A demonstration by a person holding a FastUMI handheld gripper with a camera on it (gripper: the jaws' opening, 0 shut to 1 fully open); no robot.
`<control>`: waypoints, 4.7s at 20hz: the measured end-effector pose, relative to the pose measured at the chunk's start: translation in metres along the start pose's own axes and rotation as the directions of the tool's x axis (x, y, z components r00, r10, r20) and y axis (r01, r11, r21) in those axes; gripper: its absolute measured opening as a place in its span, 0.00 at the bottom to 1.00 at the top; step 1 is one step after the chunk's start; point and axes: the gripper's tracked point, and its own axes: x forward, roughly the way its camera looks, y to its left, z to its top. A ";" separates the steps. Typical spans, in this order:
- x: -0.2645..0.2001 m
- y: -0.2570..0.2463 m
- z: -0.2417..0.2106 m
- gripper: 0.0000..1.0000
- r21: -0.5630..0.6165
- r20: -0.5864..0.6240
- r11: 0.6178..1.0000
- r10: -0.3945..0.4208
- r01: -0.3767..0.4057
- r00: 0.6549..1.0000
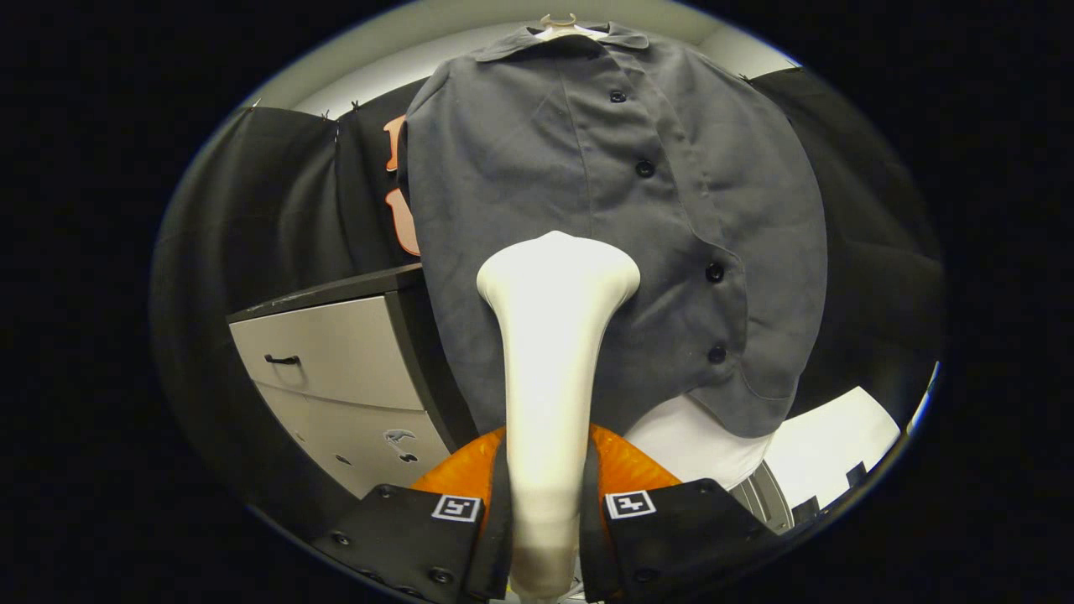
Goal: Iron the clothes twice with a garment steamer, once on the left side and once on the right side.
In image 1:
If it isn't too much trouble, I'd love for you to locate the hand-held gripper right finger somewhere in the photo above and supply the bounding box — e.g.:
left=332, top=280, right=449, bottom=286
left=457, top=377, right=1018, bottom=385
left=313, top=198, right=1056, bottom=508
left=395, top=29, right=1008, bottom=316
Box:
left=579, top=422, right=787, bottom=604

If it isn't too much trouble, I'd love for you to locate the cream plastic clothes hanger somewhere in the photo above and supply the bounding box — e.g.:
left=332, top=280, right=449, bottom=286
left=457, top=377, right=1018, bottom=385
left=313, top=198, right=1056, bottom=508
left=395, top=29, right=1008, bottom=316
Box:
left=535, top=13, right=607, bottom=42

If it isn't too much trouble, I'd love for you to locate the grey button-up shirt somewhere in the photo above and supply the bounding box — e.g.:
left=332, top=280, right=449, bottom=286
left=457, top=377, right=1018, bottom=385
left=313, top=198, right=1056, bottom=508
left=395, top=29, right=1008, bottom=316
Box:
left=401, top=23, right=830, bottom=440

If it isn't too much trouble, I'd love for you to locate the white garment steamer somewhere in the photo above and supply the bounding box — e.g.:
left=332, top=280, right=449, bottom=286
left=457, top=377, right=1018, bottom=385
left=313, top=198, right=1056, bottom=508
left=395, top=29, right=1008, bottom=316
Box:
left=475, top=230, right=642, bottom=601

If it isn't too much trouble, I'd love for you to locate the white side table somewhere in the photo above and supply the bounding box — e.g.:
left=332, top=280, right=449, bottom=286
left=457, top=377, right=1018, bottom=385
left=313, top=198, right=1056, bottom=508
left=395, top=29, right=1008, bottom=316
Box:
left=762, top=385, right=901, bottom=510

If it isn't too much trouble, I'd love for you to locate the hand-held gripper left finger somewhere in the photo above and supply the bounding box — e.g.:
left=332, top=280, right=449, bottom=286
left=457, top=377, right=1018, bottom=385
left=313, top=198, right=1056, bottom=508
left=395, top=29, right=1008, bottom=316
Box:
left=312, top=426, right=514, bottom=604

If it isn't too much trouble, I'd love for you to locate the grey drawer cabinet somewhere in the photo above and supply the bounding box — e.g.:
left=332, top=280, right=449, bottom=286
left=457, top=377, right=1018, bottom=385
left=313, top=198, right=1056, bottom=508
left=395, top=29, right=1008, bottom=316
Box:
left=227, top=263, right=480, bottom=501

